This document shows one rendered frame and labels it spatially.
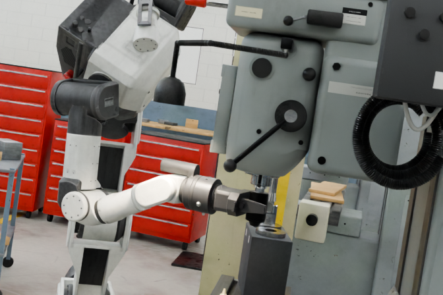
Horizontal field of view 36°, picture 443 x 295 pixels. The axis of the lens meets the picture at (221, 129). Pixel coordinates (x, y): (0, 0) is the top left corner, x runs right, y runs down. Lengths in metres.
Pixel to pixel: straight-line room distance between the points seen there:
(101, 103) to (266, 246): 0.62
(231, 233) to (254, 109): 1.94
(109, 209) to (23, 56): 9.94
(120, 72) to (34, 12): 9.80
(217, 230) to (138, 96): 1.62
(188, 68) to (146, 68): 8.93
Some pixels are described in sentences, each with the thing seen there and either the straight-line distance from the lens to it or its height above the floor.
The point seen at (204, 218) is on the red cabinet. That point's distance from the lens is 6.60.
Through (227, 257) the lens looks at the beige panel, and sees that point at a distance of 3.43.
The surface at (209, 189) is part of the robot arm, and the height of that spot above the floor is 1.25.
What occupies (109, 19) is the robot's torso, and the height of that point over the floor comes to 1.64.
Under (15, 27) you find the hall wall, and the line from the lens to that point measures 11.73.
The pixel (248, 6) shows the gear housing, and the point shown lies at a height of 1.68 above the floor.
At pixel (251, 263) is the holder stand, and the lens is 1.98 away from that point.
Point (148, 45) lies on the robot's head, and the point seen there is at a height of 1.58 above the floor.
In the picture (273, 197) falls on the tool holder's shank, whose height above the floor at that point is 1.19.
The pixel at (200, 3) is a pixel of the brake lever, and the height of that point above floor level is 1.70.
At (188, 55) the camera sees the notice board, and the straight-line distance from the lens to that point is 10.81.
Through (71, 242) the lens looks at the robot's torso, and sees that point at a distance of 2.26.
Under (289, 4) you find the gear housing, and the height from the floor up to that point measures 1.69.
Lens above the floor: 1.48
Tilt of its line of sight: 3 degrees down
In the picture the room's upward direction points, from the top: 9 degrees clockwise
